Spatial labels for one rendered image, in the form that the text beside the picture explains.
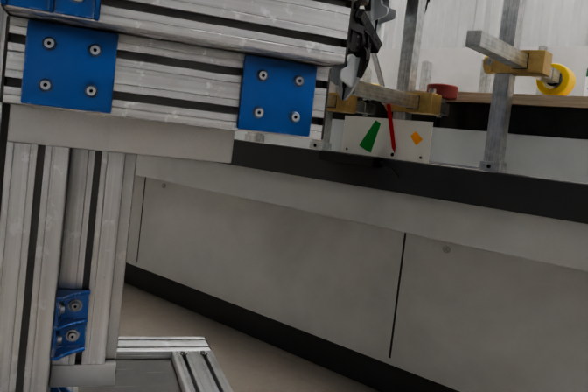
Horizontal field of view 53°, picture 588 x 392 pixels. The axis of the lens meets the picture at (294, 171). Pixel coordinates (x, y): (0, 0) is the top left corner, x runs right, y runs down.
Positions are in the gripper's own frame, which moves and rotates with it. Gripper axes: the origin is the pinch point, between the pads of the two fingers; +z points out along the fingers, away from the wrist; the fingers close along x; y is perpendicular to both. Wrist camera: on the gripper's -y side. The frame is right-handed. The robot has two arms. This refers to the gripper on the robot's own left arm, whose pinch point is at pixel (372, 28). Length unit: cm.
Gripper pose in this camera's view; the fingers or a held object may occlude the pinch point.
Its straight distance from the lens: 152.9
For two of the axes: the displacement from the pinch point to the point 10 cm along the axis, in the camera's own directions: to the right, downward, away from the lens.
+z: -0.9, 10.0, 0.4
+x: 6.5, 0.3, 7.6
